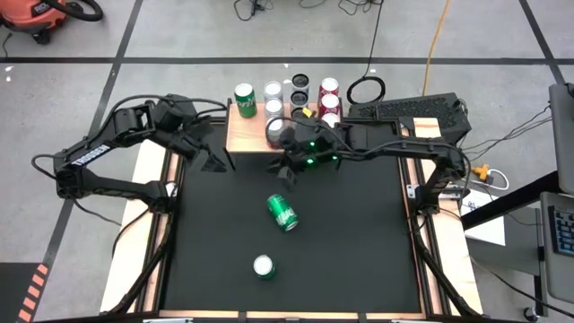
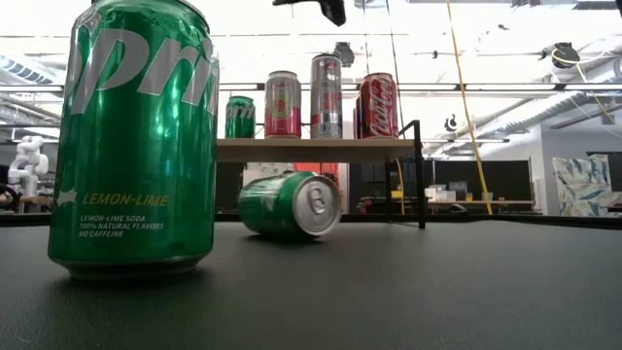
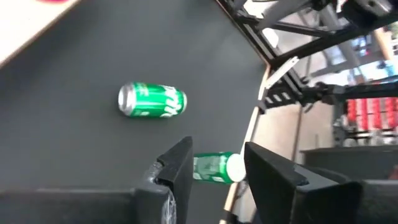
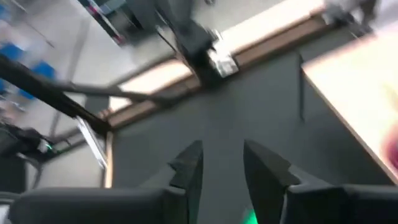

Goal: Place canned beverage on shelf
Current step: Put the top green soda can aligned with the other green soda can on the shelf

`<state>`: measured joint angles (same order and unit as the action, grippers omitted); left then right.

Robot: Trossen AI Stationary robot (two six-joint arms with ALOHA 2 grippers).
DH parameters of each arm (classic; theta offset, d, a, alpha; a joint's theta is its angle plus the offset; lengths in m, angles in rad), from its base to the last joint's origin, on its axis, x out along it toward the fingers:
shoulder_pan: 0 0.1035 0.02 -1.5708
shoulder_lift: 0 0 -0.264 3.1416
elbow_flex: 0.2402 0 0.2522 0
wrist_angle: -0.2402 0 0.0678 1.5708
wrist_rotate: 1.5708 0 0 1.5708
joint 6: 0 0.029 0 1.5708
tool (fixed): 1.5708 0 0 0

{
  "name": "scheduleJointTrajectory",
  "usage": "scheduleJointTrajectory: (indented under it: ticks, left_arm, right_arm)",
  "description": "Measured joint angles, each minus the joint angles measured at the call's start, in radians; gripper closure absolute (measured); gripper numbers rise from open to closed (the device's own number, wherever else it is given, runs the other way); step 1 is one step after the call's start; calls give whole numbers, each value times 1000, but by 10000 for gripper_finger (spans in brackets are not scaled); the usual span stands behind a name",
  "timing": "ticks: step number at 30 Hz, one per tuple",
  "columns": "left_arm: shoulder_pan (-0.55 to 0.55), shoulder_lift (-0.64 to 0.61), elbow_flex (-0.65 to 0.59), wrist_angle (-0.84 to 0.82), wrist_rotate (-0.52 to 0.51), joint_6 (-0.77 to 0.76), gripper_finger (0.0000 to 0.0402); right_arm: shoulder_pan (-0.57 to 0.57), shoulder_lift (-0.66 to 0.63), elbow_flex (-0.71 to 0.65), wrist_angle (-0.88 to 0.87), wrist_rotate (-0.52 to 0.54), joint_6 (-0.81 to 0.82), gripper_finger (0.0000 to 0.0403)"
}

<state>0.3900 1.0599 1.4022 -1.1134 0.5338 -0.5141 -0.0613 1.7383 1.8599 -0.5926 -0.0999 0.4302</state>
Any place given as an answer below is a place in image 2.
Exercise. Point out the leaf patterned panel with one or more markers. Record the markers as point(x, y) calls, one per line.
point(583, 189)

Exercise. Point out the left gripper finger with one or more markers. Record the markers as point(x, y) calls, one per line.
point(333, 10)

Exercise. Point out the black table mat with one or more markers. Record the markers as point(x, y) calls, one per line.
point(311, 301)

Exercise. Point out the wooden shelf with black legs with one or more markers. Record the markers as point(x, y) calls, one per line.
point(316, 150)

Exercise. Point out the white and pink seltzer can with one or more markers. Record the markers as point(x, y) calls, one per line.
point(283, 107)

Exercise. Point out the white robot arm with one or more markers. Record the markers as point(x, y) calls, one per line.
point(29, 160)

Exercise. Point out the black hook ceiling fixture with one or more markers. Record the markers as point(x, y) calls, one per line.
point(451, 122)

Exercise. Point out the background wooden table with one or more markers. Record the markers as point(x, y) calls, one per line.
point(486, 202)

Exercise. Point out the black aluminium table frame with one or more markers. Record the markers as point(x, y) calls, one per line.
point(486, 219)

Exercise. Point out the black round ceiling fixture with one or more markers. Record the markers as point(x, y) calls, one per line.
point(565, 54)
point(348, 53)

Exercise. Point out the orange red panel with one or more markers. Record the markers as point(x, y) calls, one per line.
point(316, 167)

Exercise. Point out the green Sprite can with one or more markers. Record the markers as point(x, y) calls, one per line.
point(240, 119)
point(131, 146)
point(272, 204)

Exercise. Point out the slim white Celsius can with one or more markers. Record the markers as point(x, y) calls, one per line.
point(326, 97)

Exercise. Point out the red and white soda can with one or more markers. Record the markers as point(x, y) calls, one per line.
point(379, 104)

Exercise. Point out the white box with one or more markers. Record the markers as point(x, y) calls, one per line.
point(436, 194)

